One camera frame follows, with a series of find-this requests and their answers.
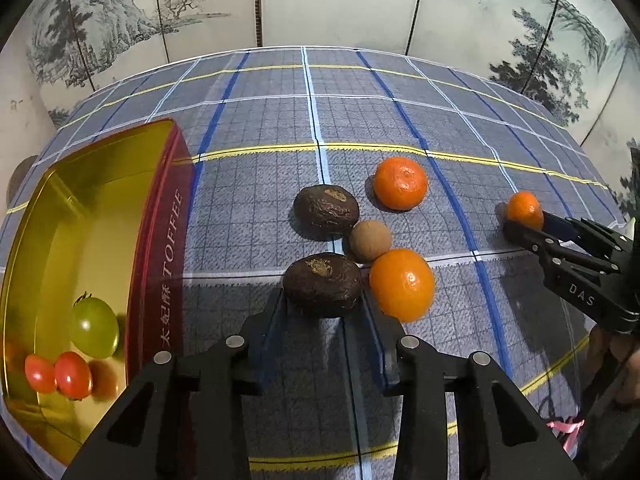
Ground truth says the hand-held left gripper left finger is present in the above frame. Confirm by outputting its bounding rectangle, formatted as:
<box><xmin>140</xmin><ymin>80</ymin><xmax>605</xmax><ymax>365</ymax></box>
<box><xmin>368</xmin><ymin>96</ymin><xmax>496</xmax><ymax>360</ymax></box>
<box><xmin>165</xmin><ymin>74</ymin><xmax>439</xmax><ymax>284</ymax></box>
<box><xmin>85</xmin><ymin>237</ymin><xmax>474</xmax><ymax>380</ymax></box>
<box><xmin>60</xmin><ymin>287</ymin><xmax>287</xmax><ymax>480</ymax></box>

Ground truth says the landscape painted folding screen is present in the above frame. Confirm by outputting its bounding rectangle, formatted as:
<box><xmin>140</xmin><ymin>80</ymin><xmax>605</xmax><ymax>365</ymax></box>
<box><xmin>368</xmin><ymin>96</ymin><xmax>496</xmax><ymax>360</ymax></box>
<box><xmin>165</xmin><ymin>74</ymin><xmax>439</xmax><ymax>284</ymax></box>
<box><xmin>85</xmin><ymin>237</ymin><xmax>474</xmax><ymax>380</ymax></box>
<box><xmin>25</xmin><ymin>0</ymin><xmax>640</xmax><ymax>211</ymax></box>

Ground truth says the large orange mandarin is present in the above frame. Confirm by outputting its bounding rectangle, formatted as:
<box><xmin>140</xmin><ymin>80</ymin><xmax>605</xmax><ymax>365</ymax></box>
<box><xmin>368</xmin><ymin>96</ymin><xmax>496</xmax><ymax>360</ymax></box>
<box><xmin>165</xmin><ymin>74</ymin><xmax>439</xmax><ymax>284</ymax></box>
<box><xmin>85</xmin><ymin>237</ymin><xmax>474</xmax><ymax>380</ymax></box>
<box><xmin>506</xmin><ymin>191</ymin><xmax>544</xmax><ymax>232</ymax></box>

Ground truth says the blue checked tablecloth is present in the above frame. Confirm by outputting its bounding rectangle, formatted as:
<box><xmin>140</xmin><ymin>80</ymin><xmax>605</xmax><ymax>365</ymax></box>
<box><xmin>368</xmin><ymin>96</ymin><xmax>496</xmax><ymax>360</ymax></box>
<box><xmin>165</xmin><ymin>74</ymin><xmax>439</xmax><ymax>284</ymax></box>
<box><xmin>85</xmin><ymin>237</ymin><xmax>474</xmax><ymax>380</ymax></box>
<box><xmin>0</xmin><ymin>46</ymin><xmax>628</xmax><ymax>480</ymax></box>

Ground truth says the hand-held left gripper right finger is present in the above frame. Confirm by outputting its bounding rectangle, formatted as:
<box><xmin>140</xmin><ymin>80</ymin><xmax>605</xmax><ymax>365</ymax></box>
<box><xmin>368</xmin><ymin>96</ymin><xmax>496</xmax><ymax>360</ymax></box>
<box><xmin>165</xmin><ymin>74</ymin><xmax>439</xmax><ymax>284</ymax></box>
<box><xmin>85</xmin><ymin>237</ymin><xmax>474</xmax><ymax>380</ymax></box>
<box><xmin>359</xmin><ymin>304</ymin><xmax>583</xmax><ymax>480</ymax></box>

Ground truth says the person's right hand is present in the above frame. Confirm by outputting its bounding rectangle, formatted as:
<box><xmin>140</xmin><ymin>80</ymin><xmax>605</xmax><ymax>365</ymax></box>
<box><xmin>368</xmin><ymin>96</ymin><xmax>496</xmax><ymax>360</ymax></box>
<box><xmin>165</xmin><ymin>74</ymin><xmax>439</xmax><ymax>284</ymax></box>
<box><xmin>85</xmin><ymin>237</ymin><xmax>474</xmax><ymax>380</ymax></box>
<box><xmin>585</xmin><ymin>327</ymin><xmax>640</xmax><ymax>408</ymax></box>

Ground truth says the smooth yellow-orange mandarin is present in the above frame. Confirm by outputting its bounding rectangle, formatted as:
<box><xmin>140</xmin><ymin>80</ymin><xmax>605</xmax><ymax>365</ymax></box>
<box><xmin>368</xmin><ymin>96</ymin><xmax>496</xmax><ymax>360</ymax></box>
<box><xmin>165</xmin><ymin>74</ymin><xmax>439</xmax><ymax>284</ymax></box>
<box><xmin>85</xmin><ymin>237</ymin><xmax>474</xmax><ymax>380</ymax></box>
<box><xmin>369</xmin><ymin>248</ymin><xmax>436</xmax><ymax>323</ymax></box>

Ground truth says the red and gold tin box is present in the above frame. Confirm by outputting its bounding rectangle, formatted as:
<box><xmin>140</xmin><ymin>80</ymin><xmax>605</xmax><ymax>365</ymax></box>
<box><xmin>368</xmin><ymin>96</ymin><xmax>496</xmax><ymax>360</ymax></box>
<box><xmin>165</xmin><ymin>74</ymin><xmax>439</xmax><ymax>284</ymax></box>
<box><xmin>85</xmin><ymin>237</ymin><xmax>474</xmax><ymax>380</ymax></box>
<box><xmin>0</xmin><ymin>119</ymin><xmax>196</xmax><ymax>467</ymax></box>

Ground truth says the small brown longan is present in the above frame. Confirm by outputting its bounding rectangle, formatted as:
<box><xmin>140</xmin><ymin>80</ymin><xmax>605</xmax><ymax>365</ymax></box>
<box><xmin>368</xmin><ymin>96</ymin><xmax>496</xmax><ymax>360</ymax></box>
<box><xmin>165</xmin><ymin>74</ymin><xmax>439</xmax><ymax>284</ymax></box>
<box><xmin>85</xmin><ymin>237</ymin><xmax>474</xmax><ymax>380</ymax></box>
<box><xmin>349</xmin><ymin>220</ymin><xmax>392</xmax><ymax>262</ymax></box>

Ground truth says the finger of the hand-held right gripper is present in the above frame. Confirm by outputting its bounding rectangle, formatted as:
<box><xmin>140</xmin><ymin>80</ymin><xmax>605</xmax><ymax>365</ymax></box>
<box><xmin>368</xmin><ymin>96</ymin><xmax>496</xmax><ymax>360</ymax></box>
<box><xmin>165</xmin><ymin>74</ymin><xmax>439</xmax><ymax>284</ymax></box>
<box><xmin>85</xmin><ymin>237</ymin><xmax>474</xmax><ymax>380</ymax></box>
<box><xmin>542</xmin><ymin>211</ymin><xmax>631</xmax><ymax>261</ymax></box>
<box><xmin>502</xmin><ymin>219</ymin><xmax>621</xmax><ymax>281</ymax></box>

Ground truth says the green cherry tomato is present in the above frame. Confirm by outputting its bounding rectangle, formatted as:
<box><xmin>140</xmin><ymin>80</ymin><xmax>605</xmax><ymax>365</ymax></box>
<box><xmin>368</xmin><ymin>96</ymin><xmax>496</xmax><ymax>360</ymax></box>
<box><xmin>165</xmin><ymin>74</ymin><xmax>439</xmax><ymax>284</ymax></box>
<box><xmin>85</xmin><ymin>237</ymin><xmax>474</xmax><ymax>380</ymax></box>
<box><xmin>70</xmin><ymin>292</ymin><xmax>121</xmax><ymax>360</ymax></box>

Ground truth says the red cherry tomato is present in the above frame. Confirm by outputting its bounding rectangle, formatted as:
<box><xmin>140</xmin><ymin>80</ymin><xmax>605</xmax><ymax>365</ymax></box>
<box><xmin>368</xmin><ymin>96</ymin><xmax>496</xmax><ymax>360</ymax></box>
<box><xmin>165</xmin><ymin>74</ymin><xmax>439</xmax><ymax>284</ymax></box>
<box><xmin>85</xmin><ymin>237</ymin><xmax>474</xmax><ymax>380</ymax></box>
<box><xmin>54</xmin><ymin>351</ymin><xmax>94</xmax><ymax>401</ymax></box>
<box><xmin>24</xmin><ymin>354</ymin><xmax>58</xmax><ymax>394</ymax></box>

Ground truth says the dark brown passion fruit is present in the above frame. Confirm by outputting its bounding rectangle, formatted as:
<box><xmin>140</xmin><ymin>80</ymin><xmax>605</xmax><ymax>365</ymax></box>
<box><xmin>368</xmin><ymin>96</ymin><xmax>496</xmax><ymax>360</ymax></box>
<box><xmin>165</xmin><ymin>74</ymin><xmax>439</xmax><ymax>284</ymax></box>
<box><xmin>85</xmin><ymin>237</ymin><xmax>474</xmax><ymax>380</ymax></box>
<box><xmin>282</xmin><ymin>254</ymin><xmax>363</xmax><ymax>318</ymax></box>
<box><xmin>293</xmin><ymin>185</ymin><xmax>360</xmax><ymax>239</ymax></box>

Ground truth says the pink ribbon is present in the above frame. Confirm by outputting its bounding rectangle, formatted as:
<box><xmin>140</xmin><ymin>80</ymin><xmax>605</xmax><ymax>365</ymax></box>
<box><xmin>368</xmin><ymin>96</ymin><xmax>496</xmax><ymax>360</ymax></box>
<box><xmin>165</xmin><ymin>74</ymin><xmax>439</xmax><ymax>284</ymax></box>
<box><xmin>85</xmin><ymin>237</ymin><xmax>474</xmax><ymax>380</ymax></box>
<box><xmin>547</xmin><ymin>417</ymin><xmax>586</xmax><ymax>453</ymax></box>

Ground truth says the dimpled orange mandarin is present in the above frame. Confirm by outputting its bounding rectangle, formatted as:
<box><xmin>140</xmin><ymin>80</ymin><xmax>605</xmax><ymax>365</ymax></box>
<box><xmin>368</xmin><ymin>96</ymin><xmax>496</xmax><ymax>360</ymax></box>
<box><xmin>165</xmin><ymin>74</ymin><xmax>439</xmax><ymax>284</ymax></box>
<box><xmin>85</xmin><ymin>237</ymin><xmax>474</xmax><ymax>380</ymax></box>
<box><xmin>373</xmin><ymin>157</ymin><xmax>429</xmax><ymax>211</ymax></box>

